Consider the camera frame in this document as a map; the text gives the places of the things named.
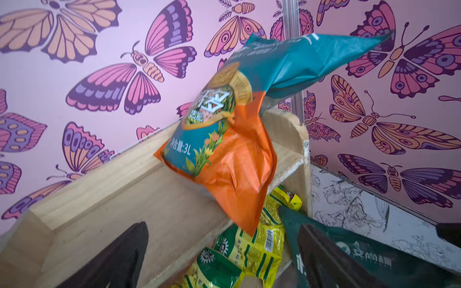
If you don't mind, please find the teal and orange soil bag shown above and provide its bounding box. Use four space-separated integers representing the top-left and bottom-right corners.
155 33 390 235

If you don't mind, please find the wooden two-tier shelf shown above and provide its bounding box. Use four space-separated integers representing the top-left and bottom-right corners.
0 107 313 288

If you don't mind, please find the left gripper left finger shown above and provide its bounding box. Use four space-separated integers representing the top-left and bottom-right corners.
59 222 149 288

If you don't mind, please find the yellow green fertilizer packet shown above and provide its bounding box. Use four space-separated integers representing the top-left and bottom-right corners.
171 247 246 288
214 185 303 288

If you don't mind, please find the aluminium frame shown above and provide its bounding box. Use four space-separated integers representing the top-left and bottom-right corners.
281 0 307 125

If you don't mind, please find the dark green soil bag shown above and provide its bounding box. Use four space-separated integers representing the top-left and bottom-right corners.
279 206 461 288

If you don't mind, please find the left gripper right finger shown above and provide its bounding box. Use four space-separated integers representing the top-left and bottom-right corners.
297 224 396 288

